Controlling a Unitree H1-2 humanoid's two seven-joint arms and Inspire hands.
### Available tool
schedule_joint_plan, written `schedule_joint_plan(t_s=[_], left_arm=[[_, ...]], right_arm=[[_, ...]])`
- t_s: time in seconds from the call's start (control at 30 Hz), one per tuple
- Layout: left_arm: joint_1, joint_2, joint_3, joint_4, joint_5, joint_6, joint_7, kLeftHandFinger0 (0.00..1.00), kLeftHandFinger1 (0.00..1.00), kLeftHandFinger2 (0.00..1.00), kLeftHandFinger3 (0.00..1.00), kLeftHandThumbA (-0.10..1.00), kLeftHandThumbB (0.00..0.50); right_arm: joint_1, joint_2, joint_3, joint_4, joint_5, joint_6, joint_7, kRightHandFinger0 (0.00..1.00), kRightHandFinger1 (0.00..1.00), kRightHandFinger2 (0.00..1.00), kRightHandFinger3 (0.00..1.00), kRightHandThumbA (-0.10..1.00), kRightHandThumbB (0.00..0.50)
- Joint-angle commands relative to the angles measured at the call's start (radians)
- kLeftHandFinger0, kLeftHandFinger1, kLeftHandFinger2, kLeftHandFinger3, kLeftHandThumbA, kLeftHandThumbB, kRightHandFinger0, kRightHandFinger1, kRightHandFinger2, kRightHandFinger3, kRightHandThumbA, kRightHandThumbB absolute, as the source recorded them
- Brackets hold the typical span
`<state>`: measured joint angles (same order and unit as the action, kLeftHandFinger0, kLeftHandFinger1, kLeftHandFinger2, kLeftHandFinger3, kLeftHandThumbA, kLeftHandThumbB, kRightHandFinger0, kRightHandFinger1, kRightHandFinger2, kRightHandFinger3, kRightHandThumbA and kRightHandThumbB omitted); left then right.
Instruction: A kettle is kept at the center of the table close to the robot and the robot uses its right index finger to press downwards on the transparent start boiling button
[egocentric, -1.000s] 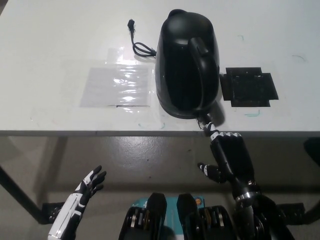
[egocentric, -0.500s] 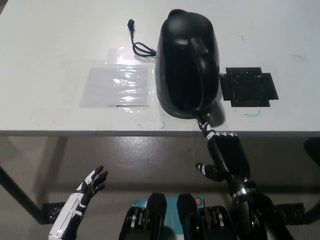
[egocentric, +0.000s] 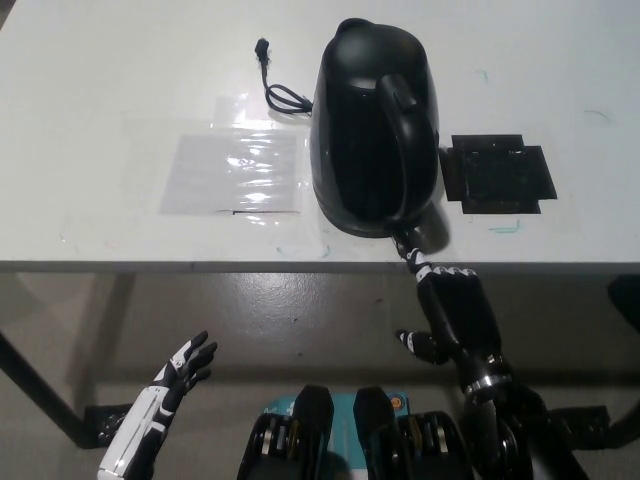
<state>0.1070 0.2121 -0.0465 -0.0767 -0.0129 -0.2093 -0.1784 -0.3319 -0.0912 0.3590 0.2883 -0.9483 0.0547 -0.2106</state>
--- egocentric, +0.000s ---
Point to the black robot body with teal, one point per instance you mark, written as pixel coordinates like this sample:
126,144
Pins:
310,440

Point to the black metal table frame bar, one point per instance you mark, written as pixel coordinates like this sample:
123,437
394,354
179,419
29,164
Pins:
627,430
40,390

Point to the black rounded object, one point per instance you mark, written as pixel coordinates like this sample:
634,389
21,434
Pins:
625,305

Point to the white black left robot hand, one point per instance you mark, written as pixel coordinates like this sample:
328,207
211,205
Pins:
150,415

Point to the clear plastic sleeve with paper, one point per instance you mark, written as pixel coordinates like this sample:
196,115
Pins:
230,175

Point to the black square tray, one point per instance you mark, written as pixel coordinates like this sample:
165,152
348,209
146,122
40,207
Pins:
495,175

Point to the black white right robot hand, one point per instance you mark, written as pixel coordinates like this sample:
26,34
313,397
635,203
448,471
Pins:
462,320

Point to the black electric kettle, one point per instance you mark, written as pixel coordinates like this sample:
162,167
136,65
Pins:
360,160

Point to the black table foot plate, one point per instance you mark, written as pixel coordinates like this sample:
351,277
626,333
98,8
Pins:
107,425
585,420

